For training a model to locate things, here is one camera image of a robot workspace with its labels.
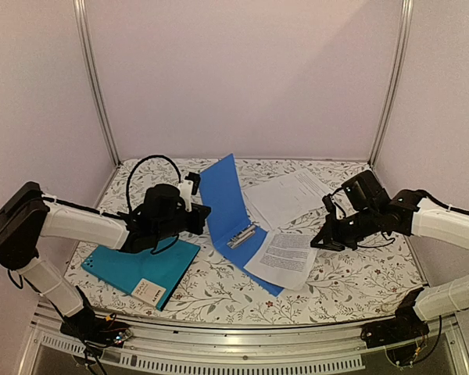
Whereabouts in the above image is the teal box with label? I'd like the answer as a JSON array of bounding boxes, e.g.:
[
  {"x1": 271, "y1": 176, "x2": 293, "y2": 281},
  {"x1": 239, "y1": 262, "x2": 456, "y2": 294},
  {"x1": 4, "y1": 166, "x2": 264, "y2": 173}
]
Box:
[{"x1": 81, "y1": 238, "x2": 200, "y2": 311}]

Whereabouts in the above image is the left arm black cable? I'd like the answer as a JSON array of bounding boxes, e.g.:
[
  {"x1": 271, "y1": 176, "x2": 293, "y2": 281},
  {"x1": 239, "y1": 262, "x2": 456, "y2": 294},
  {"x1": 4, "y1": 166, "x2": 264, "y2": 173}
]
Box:
[{"x1": 125, "y1": 155, "x2": 183, "y2": 212}]

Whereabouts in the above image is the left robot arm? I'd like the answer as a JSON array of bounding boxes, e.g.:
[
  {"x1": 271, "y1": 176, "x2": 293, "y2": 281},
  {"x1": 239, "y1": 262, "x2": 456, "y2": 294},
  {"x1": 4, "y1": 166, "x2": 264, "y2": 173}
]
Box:
[{"x1": 0, "y1": 181, "x2": 211, "y2": 339}]

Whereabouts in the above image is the aluminium front rail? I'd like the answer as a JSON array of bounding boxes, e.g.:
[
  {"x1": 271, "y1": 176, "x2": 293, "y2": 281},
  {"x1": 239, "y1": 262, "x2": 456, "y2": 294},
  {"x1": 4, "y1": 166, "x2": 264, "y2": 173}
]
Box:
[{"x1": 18, "y1": 302, "x2": 469, "y2": 374}]

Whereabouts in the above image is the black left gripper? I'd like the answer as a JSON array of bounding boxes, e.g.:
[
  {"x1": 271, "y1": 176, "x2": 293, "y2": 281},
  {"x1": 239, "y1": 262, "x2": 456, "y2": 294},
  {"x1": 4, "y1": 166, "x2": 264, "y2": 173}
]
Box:
[{"x1": 154, "y1": 203, "x2": 211, "y2": 243}]

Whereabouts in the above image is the right arm base board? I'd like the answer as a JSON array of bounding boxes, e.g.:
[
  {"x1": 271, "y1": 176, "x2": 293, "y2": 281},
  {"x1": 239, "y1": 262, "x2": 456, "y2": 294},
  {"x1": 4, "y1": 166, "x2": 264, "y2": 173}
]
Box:
[{"x1": 360, "y1": 313, "x2": 429, "y2": 348}]

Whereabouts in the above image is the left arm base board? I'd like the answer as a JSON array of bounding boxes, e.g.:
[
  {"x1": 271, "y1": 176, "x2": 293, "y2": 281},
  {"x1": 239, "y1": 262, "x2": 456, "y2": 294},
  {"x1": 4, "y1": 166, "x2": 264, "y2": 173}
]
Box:
[{"x1": 60, "y1": 312, "x2": 133, "y2": 348}]

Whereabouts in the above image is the aluminium frame post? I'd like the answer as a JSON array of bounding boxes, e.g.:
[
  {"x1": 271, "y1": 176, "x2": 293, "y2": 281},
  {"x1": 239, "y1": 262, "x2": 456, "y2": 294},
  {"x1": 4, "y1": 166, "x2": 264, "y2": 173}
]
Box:
[
  {"x1": 73, "y1": 0, "x2": 121, "y2": 167},
  {"x1": 368, "y1": 0, "x2": 414, "y2": 169}
]

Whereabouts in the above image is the printed paper sheet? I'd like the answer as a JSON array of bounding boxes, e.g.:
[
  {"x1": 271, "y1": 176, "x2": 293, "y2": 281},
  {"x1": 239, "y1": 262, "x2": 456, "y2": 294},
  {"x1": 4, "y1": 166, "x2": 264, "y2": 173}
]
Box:
[
  {"x1": 245, "y1": 169, "x2": 331, "y2": 230},
  {"x1": 245, "y1": 231, "x2": 317, "y2": 291}
]

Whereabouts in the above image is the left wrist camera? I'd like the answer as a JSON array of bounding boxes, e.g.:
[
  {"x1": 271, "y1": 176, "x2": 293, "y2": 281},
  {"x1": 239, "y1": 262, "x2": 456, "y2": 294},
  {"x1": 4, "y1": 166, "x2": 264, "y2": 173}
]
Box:
[{"x1": 178, "y1": 172, "x2": 201, "y2": 212}]

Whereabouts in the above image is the left aluminium frame post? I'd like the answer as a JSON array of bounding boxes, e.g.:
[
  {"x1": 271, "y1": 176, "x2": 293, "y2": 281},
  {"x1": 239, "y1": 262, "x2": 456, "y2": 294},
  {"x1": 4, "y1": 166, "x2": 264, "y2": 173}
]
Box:
[{"x1": 73, "y1": 0, "x2": 121, "y2": 167}]

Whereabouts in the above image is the right aluminium frame post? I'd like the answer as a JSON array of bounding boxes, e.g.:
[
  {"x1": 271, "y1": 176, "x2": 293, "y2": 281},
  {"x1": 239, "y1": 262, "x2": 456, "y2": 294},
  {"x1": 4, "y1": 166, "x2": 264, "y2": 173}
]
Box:
[{"x1": 368, "y1": 0, "x2": 414, "y2": 169}]

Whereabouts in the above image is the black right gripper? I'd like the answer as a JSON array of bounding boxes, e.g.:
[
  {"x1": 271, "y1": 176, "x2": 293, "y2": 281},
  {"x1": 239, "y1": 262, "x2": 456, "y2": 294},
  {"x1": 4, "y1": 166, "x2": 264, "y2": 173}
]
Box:
[{"x1": 311, "y1": 205, "x2": 380, "y2": 252}]

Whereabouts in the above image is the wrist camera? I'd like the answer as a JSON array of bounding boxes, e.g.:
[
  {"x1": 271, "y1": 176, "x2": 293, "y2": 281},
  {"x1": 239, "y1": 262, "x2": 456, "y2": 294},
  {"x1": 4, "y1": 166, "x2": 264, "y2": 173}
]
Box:
[
  {"x1": 322, "y1": 194, "x2": 346, "y2": 220},
  {"x1": 178, "y1": 172, "x2": 201, "y2": 212}
]

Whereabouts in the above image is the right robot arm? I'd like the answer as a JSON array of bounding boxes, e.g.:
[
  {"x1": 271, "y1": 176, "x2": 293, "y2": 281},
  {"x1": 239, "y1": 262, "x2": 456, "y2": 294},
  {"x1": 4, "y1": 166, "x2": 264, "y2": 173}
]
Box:
[{"x1": 310, "y1": 170, "x2": 469, "y2": 341}]

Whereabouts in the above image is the blue ring binder folder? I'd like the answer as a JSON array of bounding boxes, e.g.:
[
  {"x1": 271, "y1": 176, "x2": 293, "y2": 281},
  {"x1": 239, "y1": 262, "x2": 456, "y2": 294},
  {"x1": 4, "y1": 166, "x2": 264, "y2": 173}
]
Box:
[{"x1": 199, "y1": 154, "x2": 283, "y2": 297}]

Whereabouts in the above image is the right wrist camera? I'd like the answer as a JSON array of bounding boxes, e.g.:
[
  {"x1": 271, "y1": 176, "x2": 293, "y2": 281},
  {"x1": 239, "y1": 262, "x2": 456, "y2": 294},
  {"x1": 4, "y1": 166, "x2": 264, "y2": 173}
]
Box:
[{"x1": 322, "y1": 194, "x2": 346, "y2": 220}]

